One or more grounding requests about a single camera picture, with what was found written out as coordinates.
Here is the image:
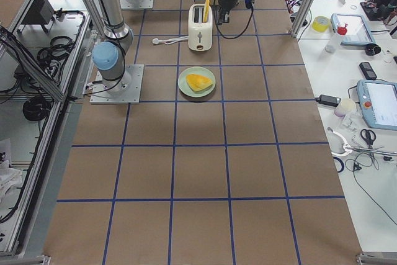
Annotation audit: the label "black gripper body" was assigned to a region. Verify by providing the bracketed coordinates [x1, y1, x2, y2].
[216, 5, 230, 25]

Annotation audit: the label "white two-slot toaster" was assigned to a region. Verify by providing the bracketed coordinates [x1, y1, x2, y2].
[188, 4, 213, 52]

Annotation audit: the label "bread slice in toaster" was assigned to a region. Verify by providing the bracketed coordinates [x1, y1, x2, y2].
[202, 0, 210, 23]

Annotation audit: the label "pale green round plate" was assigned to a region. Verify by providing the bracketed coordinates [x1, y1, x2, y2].
[178, 66, 216, 97]

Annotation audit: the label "triangular golden bread bun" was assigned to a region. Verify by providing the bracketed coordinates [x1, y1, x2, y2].
[185, 73, 213, 92]

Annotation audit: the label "yellow tape roll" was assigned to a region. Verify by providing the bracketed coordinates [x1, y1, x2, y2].
[312, 16, 330, 32]

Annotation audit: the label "clear bottle red cap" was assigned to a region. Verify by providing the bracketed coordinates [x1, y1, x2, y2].
[324, 24, 347, 53]

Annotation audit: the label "upper teach pendant tablet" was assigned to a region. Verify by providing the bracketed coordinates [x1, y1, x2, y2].
[331, 13, 375, 46]

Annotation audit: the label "teach pendant tablet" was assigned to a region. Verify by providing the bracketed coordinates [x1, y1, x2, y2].
[357, 79, 397, 131]
[331, 13, 375, 46]

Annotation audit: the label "black power adapter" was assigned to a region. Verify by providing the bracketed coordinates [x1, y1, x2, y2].
[315, 94, 341, 107]

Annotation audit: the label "black phone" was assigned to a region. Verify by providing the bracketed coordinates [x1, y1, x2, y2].
[359, 62, 377, 81]

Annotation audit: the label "white cup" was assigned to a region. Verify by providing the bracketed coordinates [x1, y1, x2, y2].
[334, 98, 356, 117]

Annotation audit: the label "lower teach pendant tablet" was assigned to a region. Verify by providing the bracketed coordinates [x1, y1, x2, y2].
[357, 79, 397, 131]

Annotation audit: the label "black scissors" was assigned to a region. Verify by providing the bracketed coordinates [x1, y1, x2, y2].
[360, 128, 377, 149]

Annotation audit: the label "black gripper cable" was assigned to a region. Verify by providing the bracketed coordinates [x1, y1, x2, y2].
[215, 0, 256, 40]

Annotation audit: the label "white toaster power cable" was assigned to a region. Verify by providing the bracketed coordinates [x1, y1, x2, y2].
[152, 36, 189, 45]

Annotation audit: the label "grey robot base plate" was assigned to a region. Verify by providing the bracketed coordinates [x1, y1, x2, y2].
[89, 65, 144, 104]

